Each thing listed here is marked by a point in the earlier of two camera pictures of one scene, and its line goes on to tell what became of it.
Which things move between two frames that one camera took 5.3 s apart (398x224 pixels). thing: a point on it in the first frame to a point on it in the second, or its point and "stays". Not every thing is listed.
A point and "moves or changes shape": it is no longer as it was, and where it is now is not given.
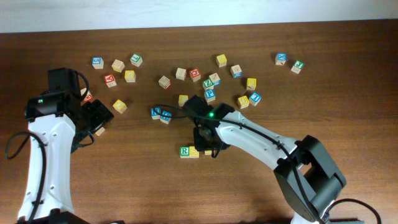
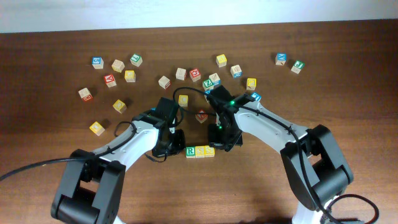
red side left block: [89, 97] stays
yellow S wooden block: [193, 152] moves or changes shape
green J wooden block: [298, 66] stays
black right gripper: [199, 144] to [214, 139]
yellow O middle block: [120, 106] stays
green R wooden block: [184, 152] moves or changes shape
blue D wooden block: [236, 71] stays
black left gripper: [100, 113] to [179, 145]
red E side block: [181, 74] stays
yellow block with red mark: [251, 83] stays
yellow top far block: [221, 60] stays
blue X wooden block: [280, 58] stays
